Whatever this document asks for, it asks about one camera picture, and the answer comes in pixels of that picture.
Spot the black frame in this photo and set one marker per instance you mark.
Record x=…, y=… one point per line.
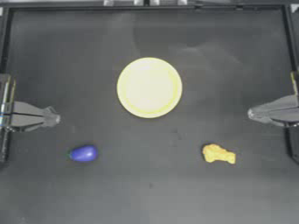
x=58, y=6

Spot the purple toy eggplant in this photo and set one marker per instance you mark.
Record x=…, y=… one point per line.
x=84, y=153

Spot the yellow toy fried chicken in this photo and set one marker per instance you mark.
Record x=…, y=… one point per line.
x=218, y=154

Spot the yellow plate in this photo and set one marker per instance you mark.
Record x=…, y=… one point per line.
x=150, y=87

